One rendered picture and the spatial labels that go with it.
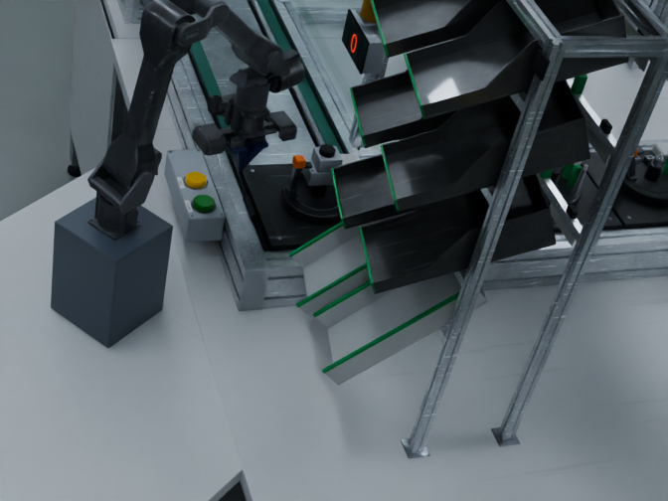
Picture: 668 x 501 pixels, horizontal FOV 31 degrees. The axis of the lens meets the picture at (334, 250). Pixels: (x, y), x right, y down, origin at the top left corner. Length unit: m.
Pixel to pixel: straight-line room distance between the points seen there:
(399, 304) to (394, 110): 0.32
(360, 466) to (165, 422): 0.33
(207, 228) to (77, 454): 0.53
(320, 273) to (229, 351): 0.21
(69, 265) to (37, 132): 1.98
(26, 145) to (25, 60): 0.49
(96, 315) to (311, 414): 0.40
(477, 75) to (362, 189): 0.38
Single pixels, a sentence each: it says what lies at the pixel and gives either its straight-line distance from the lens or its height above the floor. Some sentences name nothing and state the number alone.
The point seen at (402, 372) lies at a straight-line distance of 2.20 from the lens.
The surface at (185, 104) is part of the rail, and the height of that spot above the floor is 0.96.
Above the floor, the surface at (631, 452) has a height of 0.86.
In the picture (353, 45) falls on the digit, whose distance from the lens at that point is 2.38.
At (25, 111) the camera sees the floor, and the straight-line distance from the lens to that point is 4.15.
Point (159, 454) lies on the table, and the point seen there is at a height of 0.86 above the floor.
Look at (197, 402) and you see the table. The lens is 2.07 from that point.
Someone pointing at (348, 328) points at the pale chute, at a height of 1.02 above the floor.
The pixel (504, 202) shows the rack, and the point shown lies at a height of 1.40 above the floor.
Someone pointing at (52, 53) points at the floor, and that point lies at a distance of 4.45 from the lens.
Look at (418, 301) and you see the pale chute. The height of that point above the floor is 1.11.
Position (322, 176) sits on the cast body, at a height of 1.05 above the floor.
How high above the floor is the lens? 2.39
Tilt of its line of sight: 40 degrees down
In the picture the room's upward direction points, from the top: 14 degrees clockwise
